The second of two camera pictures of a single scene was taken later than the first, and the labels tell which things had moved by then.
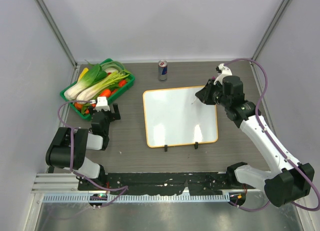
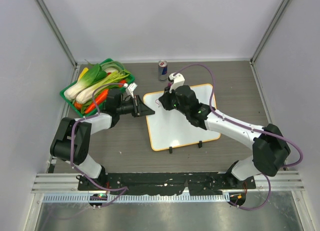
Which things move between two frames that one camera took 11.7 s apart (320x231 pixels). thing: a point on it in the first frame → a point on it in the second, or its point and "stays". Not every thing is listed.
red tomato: (122, 83) stays
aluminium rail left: (56, 183) stays
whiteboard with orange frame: (176, 116) stays
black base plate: (203, 183) stays
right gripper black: (205, 94) → (165, 99)
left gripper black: (114, 116) → (140, 109)
